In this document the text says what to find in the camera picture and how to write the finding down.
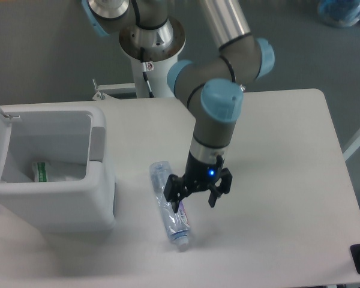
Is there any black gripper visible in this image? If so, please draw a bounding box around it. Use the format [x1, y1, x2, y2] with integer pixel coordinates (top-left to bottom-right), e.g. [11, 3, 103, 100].
[163, 152, 233, 211]

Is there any crushed clear plastic bottle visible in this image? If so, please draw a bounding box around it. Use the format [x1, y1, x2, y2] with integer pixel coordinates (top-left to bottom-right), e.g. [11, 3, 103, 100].
[149, 161, 190, 252]

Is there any clear plastic bag green strip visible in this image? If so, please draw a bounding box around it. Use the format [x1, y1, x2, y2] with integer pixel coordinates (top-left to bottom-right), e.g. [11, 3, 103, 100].
[29, 160, 88, 183]

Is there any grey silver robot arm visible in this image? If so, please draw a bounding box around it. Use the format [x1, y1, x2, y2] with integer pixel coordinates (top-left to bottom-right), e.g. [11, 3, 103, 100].
[81, 1, 275, 211]

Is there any white trash can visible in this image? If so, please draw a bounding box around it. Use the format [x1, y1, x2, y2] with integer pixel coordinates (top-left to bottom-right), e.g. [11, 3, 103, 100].
[0, 104, 115, 232]

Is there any blue plastic bag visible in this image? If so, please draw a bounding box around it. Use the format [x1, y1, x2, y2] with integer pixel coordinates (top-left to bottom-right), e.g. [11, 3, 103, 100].
[317, 1, 360, 28]

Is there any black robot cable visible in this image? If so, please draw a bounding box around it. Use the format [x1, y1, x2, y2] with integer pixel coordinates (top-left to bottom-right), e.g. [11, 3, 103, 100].
[139, 47, 155, 98]

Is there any white pedestal base frame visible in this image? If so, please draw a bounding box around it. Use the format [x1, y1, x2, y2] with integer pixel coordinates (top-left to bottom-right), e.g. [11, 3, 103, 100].
[92, 78, 247, 101]

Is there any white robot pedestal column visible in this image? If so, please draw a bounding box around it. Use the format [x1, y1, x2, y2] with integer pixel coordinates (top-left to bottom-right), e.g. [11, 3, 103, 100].
[119, 16, 186, 83]

